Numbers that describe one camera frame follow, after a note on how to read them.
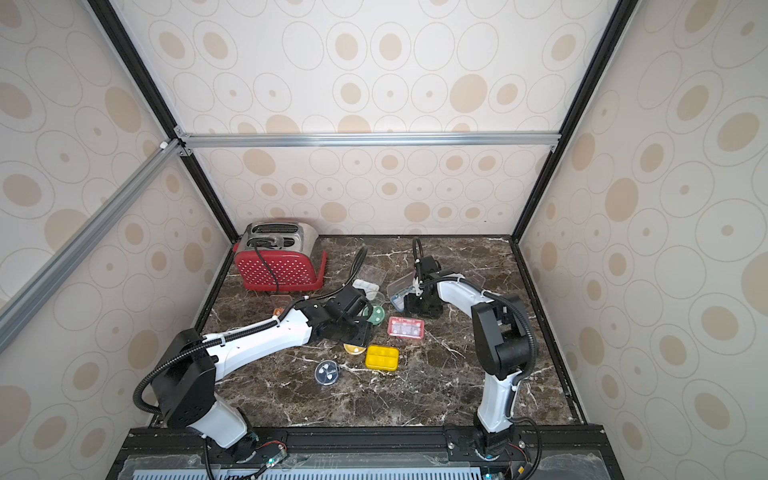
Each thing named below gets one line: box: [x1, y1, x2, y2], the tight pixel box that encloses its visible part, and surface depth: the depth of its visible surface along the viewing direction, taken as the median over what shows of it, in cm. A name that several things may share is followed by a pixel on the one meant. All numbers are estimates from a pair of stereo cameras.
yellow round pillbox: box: [343, 343, 367, 355], surface depth 91 cm
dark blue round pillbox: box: [314, 360, 341, 386], surface depth 86 cm
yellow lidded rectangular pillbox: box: [365, 345, 400, 371], surface depth 89 cm
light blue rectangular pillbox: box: [386, 272, 415, 313], surface depth 102 cm
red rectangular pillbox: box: [387, 316, 425, 340], surface depth 96 cm
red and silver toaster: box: [233, 221, 327, 291], surface depth 96 cm
